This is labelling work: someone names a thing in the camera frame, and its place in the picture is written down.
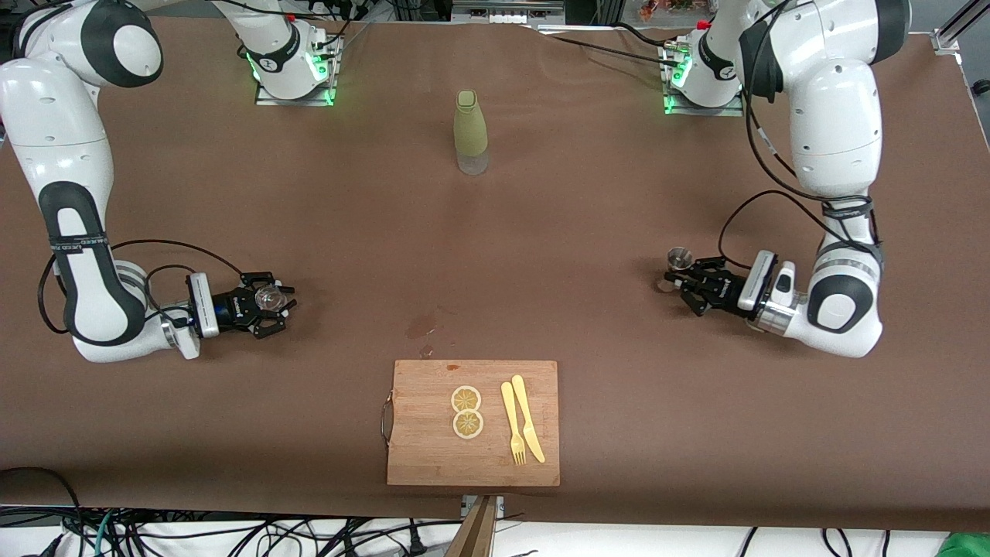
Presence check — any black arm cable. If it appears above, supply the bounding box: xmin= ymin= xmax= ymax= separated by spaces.
xmin=718 ymin=0 xmax=879 ymax=272
xmin=37 ymin=238 xmax=244 ymax=335

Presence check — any grey power strip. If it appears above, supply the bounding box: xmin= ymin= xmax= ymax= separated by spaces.
xmin=451 ymin=0 xmax=567 ymax=26

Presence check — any steel double jigger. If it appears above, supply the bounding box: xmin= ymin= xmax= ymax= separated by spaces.
xmin=656 ymin=246 xmax=695 ymax=295

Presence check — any liquid spill puddle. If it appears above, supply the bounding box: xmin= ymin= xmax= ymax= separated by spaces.
xmin=405 ymin=308 xmax=457 ymax=341

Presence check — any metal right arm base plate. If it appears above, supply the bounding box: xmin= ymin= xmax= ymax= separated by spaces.
xmin=255 ymin=35 xmax=341 ymax=108

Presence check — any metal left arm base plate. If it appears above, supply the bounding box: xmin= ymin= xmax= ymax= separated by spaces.
xmin=661 ymin=43 xmax=745 ymax=117

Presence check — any thick black floor cable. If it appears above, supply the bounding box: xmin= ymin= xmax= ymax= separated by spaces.
xmin=0 ymin=466 xmax=86 ymax=557

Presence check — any wooden cutting board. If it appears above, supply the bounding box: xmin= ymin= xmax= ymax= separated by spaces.
xmin=381 ymin=359 xmax=562 ymax=488

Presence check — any yellow plastic knife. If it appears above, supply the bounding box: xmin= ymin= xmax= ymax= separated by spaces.
xmin=511 ymin=374 xmax=546 ymax=464

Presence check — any brown table cloth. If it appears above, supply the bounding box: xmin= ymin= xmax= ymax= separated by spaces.
xmin=0 ymin=14 xmax=990 ymax=535

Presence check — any yellow plastic fork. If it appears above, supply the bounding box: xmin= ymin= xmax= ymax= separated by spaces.
xmin=500 ymin=381 xmax=527 ymax=466

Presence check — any green sleeved glass bottle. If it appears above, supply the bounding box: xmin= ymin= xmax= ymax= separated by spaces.
xmin=453 ymin=90 xmax=490 ymax=176

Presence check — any aluminium frame rail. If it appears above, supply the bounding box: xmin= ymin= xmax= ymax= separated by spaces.
xmin=932 ymin=0 xmax=990 ymax=55

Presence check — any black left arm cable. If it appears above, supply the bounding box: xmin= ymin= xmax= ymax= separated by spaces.
xmin=718 ymin=0 xmax=879 ymax=272

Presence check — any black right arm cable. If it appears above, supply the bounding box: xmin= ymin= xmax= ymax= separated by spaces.
xmin=37 ymin=238 xmax=244 ymax=335

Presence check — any green cloth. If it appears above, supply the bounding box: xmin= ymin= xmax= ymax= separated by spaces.
xmin=936 ymin=532 xmax=990 ymax=557

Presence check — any aluminium profile post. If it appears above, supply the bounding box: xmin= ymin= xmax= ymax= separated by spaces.
xmin=445 ymin=495 xmax=505 ymax=557

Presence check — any black base power cable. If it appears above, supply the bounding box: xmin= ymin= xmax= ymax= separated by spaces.
xmin=534 ymin=22 xmax=685 ymax=63

